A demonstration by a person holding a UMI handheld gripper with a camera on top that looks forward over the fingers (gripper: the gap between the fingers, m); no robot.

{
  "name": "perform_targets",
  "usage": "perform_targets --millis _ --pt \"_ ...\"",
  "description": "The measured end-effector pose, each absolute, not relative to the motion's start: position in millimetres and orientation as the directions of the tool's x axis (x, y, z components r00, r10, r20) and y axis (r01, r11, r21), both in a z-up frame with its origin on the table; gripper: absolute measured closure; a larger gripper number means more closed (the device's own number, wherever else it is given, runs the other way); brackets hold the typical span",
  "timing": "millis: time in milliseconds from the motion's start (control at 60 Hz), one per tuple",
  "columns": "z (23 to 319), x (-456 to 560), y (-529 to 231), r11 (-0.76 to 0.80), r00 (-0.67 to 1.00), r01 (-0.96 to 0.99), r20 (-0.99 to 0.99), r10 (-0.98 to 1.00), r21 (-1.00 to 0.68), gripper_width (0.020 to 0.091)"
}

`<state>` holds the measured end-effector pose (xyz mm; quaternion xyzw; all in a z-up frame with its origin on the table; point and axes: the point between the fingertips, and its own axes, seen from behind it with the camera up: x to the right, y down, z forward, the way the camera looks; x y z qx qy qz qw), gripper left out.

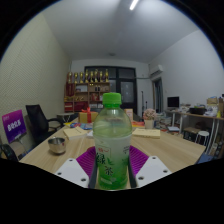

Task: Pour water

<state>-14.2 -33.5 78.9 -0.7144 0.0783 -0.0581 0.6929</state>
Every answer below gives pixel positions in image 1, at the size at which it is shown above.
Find wooden side desk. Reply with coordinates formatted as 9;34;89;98
164;109;224;158

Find ceiling tube light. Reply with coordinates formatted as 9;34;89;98
129;0;140;11

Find small steel cup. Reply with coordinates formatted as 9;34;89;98
47;136;68;155

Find green tea drink bottle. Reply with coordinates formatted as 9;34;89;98
92;92;133;191

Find black framed glass door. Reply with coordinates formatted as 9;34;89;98
84;65;138;114

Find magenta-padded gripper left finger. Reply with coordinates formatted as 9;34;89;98
54;145;99;190

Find white round stool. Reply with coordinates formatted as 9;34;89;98
194;130;210;147

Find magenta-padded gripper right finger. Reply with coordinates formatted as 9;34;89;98
128;145;173;190

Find black office chair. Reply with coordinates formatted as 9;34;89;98
25;104;64;144

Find small pale yellow notepad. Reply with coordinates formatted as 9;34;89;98
62;125;88;140

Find wooden shelf unit with trophies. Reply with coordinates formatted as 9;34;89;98
63;68;111;114

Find wide pale yellow notepad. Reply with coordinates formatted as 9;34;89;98
131;127;162;140

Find yellow gift box red ribbon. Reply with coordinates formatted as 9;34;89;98
78;107;99;124

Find white wall air conditioner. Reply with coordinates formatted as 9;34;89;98
148;64;165;78

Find computer monitor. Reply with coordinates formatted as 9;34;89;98
167;96;180;109

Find purple sign board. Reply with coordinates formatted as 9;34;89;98
1;109;28;144

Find black chair with armrest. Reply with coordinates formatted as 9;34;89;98
0;143;19;163

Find small white side table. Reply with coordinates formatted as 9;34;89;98
55;112;75;123

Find pink flowers in white pot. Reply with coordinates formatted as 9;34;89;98
142;108;158;130

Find upright orange box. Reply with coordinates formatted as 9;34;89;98
123;108;134;123

